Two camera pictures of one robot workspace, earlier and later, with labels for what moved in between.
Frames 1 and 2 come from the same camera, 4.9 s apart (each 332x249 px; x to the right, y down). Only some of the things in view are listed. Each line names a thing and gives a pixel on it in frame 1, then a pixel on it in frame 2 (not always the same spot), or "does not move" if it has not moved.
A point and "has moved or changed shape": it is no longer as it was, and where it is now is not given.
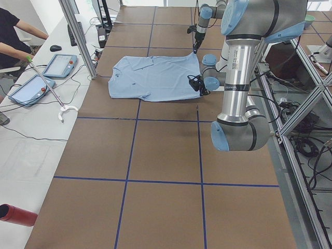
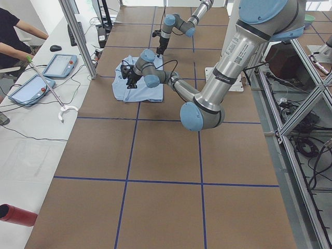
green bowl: (309, 19) does not move
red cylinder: (11, 213) does not move
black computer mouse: (55, 48) does not move
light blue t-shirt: (149, 78) has moved or changed shape
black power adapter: (101, 34) does not move
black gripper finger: (195, 48) -> (160, 51)
